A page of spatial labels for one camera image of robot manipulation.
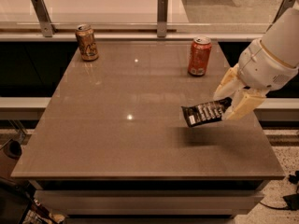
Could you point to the dark round bin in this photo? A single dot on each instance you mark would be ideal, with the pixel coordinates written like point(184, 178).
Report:
point(12, 149)

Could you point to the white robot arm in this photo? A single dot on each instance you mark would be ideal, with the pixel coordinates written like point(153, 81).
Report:
point(284, 34)

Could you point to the red soda can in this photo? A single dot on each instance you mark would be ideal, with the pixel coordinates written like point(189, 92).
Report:
point(199, 56)

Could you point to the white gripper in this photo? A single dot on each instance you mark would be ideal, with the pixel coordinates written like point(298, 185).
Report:
point(263, 66)

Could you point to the metal railing bracket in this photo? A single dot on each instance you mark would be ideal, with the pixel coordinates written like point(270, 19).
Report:
point(46, 26)
point(285, 4)
point(162, 15)

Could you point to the orange-brown soda can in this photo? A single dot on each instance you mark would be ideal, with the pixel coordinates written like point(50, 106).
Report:
point(86, 42)

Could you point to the black rxbar chocolate wrapper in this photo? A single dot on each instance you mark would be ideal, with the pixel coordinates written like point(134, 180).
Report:
point(206, 112)

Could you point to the middle metal railing bracket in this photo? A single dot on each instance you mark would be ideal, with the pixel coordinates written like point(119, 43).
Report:
point(162, 15)

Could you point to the left metal railing bracket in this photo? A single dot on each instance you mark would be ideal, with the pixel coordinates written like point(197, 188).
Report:
point(46, 26)

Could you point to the right metal railing bracket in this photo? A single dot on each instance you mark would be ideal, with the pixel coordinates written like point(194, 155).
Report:
point(285, 4)

